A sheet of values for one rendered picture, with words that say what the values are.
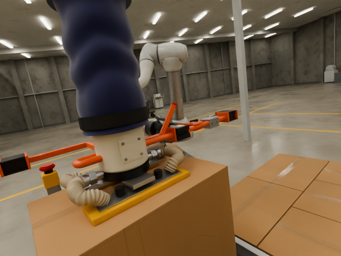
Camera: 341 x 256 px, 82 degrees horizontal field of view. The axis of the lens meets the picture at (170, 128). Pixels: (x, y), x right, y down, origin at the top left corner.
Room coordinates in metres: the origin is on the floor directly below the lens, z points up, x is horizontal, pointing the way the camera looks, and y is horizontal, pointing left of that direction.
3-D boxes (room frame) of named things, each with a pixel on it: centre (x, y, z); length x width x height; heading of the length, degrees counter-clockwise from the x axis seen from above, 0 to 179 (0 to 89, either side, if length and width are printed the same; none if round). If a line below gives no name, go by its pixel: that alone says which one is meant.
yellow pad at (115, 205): (0.58, 0.12, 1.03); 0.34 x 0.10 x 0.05; 127
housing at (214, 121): (0.93, -0.19, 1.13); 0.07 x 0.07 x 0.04; 37
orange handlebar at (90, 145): (0.87, 0.09, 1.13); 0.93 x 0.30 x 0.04; 127
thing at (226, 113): (1.01, -0.30, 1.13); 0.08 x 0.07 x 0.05; 127
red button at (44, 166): (0.94, 0.64, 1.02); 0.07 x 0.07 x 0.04
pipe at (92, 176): (0.66, 0.18, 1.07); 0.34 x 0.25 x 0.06; 127
